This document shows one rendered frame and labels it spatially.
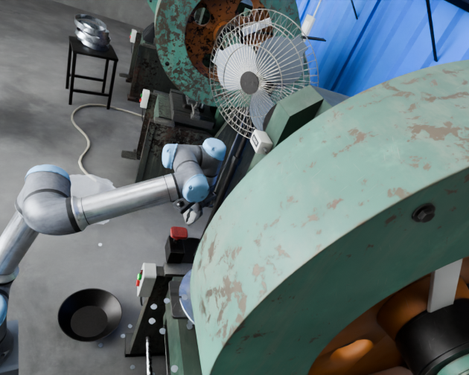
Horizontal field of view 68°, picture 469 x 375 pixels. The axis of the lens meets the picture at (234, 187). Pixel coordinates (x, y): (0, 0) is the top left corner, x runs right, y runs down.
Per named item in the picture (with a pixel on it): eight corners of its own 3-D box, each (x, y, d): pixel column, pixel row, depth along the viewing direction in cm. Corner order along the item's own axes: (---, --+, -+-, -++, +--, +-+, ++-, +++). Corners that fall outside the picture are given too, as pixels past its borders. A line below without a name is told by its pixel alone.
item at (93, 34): (68, 105, 339) (75, 21, 297) (64, 85, 369) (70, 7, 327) (110, 109, 360) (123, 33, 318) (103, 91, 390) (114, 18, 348)
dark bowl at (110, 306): (51, 350, 159) (52, 342, 156) (61, 295, 182) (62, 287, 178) (119, 348, 171) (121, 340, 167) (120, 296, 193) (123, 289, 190)
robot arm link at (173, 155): (171, 158, 97) (208, 160, 102) (163, 138, 105) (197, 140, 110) (167, 181, 102) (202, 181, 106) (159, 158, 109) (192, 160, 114)
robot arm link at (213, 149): (199, 135, 109) (223, 137, 112) (190, 162, 115) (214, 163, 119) (205, 149, 103) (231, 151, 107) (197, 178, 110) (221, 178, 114)
